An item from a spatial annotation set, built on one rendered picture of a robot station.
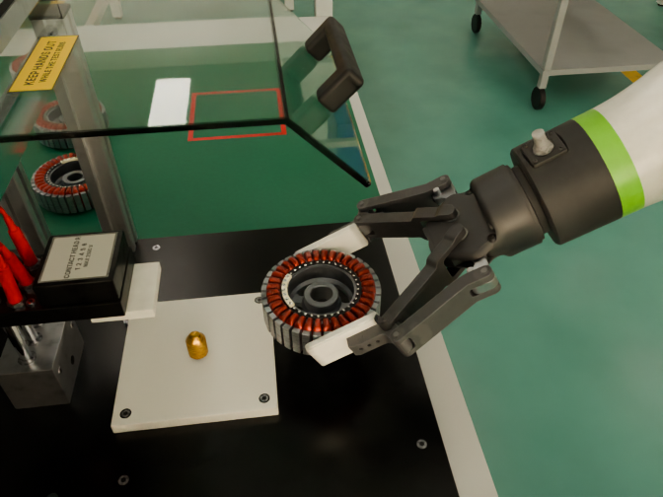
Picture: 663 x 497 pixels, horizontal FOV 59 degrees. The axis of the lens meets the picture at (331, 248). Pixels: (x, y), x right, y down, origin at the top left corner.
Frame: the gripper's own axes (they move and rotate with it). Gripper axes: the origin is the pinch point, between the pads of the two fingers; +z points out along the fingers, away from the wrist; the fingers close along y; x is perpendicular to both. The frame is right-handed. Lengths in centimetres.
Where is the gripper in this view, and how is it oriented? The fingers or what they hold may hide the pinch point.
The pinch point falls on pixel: (324, 297)
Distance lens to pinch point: 55.4
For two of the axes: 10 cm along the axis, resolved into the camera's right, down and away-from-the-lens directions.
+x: 4.8, 6.0, 6.3
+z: -8.7, 4.3, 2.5
